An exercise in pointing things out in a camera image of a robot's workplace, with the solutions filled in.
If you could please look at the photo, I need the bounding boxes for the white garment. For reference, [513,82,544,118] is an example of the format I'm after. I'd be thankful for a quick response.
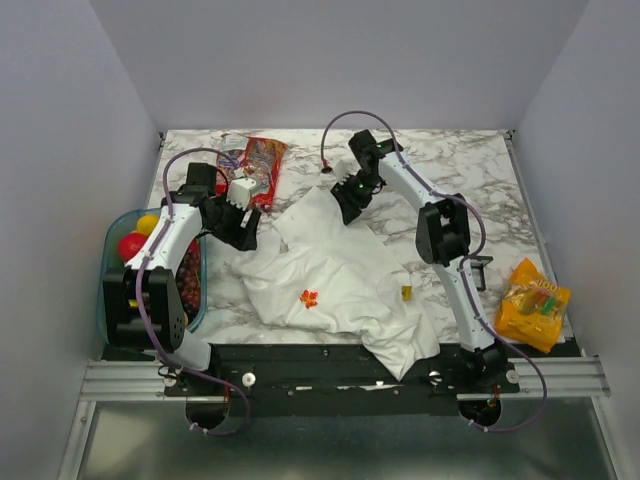
[232,187,440,380]

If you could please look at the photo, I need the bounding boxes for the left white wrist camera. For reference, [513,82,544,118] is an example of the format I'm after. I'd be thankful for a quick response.
[226,177,260,210]

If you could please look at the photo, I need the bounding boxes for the yellow toy lemon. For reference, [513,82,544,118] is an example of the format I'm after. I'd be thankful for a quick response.
[135,214,159,237]

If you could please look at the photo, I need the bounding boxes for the aluminium rail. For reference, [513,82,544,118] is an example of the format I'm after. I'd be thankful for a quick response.
[80,357,611,402]

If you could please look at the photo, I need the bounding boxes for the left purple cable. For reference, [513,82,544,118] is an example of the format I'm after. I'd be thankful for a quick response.
[134,147,251,436]

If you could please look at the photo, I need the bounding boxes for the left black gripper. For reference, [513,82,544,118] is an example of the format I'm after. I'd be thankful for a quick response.
[206,192,262,251]

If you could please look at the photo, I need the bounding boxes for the teal plastic fruit bowl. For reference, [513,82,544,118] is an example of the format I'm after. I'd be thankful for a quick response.
[96,208,207,353]

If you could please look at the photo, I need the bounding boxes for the black square frame box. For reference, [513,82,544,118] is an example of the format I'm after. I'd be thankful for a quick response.
[462,255,494,292]

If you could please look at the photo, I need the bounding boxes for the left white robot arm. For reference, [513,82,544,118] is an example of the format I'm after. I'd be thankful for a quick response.
[102,162,261,395]

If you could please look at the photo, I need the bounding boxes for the small blue white packet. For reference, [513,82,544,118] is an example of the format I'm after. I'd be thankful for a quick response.
[217,133,249,170]

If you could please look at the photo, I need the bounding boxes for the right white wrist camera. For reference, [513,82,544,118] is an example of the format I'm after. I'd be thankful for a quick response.
[321,160,351,183]

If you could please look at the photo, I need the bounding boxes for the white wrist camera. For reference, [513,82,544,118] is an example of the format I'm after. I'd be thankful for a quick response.
[321,160,351,183]
[226,177,260,210]

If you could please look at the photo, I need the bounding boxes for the yellow candy bag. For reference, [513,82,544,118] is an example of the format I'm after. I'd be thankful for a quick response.
[494,258,572,354]

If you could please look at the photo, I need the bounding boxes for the red snack bag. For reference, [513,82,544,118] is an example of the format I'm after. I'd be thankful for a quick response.
[216,136,288,211]

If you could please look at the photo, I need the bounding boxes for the purple toy grapes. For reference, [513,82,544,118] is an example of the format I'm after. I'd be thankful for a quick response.
[176,240,201,320]

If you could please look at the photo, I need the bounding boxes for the red toy apple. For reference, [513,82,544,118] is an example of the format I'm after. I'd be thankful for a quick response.
[117,231,147,263]

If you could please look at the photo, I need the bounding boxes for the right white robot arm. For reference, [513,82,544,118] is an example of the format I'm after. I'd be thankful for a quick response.
[331,130,508,392]

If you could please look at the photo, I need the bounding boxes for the yellow black square pin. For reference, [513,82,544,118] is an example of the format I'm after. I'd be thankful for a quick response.
[401,285,412,301]

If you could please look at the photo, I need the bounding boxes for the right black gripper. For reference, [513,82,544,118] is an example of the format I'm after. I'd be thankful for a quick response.
[328,171,380,227]

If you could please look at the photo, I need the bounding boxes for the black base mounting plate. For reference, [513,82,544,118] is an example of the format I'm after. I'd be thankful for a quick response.
[102,342,586,419]

